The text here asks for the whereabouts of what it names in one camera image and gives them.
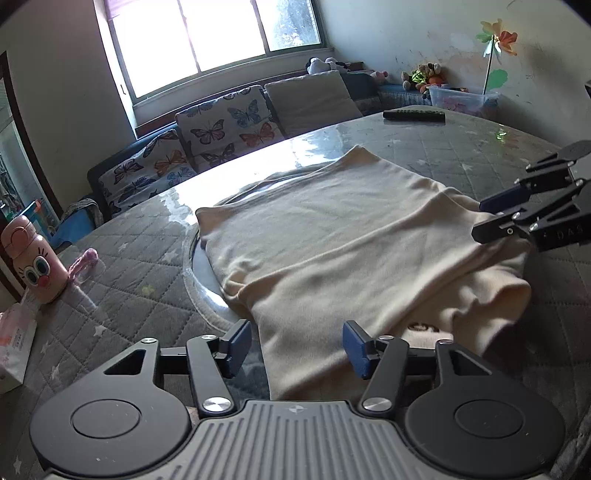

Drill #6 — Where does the plain beige cushion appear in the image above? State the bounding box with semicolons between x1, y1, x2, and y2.
263;69;363;138

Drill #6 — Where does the dark blue sofa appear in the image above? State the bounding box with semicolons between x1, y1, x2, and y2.
86;69;505;223

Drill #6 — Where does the colourful pinwheel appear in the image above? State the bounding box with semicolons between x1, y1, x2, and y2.
475;19;519;96

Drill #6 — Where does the small pink strap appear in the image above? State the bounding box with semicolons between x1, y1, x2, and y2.
68;247;99;280

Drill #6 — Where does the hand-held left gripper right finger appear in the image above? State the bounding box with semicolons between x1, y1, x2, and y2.
342;320;495;412

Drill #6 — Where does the dark wooden door frame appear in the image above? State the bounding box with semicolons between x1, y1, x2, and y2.
0;50;66;223

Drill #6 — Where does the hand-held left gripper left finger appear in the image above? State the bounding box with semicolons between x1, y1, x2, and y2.
103;318;254;415

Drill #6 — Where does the white tissue pack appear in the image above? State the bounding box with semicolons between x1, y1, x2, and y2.
0;295;39;394

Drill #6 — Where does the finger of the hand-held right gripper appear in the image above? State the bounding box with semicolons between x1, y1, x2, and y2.
479;140;591;213
471;185;591;253

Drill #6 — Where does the cream sweatshirt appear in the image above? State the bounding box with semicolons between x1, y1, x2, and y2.
195;144;533;402

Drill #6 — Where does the white stuffed toy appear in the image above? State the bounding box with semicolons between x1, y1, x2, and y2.
307;56;350;76

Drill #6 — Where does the green stuffed toy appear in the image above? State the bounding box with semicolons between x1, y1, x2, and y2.
400;69;430;93

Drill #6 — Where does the black remote control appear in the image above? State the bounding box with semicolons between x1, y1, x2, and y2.
382;106;447;125

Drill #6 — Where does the butterfly print cushion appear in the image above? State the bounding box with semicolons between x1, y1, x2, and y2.
99;128;199;216
175;85;285;174

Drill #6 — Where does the pink cartoon face bottle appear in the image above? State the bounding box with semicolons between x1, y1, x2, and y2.
0;215;69;305

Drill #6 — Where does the brown teddy bear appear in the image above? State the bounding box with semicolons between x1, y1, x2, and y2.
418;62;447;88

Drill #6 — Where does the clear plastic storage box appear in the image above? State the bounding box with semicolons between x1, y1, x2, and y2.
427;85;502;116

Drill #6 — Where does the grey cloth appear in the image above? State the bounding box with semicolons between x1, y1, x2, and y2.
59;198;105;227

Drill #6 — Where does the window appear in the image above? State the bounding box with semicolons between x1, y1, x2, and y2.
94;0;334;100

